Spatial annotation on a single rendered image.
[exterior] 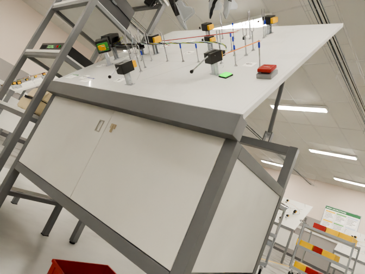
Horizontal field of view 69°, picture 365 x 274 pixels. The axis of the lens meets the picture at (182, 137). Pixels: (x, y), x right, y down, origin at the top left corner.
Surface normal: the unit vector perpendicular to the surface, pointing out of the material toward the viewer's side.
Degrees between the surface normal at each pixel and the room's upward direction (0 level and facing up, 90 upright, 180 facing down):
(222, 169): 90
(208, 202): 90
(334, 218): 90
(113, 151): 90
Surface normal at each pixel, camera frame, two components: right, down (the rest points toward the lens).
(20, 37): 0.65, 0.15
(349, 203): -0.65, -0.42
